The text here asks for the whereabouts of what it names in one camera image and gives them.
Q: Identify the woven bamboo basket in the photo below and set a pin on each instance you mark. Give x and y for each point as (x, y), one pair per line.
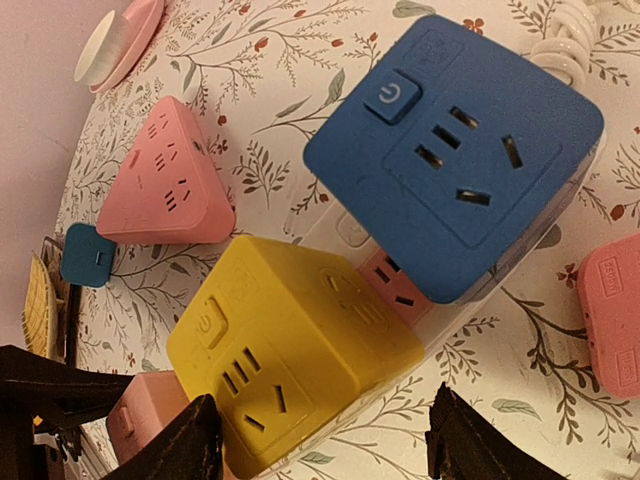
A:
(40, 317)

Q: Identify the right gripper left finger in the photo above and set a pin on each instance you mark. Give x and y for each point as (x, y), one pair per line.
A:
(190, 447)

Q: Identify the black framed tray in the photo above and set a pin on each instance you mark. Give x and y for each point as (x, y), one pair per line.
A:
(63, 340)

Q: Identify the white long power strip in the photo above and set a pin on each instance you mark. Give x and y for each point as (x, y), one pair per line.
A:
(354, 369)

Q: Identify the white bowl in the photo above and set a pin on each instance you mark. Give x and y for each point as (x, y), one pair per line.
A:
(104, 49)

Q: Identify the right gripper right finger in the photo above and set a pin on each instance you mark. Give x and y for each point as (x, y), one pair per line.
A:
(461, 444)

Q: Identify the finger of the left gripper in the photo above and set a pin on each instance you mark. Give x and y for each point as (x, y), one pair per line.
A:
(63, 396)

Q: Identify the pink triangular power strip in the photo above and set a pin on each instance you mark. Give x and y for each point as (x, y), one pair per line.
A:
(167, 190)

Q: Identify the cyan cube socket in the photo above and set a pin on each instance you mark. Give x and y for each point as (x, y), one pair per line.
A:
(87, 256)

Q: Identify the dark blue cube socket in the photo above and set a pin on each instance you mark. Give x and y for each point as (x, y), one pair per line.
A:
(456, 155)

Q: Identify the yellow cube socket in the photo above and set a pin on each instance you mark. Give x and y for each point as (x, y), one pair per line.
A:
(214, 349)

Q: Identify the pink plate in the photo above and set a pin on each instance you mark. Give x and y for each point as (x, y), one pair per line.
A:
(144, 17)

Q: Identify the pink cube socket front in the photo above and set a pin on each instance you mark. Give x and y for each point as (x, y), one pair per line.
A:
(150, 402)

